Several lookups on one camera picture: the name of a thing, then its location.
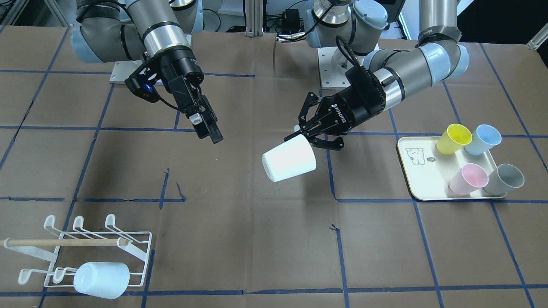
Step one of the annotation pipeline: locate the wooden rack dowel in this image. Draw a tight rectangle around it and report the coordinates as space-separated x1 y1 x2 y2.
4 238 131 247

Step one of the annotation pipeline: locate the pink plastic cup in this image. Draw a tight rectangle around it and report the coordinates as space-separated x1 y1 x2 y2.
449 163 489 195

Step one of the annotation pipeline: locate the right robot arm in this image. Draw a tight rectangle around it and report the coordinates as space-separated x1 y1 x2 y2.
71 0 223 143

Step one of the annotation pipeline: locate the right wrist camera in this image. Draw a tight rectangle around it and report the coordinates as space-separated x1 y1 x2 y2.
125 64 163 103

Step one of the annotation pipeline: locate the light blue plastic cup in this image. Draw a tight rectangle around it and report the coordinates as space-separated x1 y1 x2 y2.
74 262 131 299

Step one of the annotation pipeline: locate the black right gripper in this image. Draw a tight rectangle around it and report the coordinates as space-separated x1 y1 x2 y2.
161 49 223 144

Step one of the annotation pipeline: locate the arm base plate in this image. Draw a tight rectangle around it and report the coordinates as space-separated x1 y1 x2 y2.
109 34 193 84
317 46 353 90

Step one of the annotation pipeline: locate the cream rabbit print tray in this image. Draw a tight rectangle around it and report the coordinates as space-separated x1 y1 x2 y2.
397 136 506 201

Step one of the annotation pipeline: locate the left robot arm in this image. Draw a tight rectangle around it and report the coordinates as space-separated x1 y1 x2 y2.
285 0 469 151

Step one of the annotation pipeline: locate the white wire cup rack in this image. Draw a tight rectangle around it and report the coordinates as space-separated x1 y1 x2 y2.
3 213 152 288

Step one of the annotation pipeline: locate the yellow plastic cup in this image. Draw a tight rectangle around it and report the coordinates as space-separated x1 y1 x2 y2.
436 123 473 155

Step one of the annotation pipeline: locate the white plastic cup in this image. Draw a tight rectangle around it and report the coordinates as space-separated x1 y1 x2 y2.
262 134 316 183

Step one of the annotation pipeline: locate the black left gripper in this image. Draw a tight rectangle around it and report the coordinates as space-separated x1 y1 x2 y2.
284 75 386 151

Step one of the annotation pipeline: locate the grey plastic cup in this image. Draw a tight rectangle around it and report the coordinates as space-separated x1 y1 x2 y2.
483 163 525 195

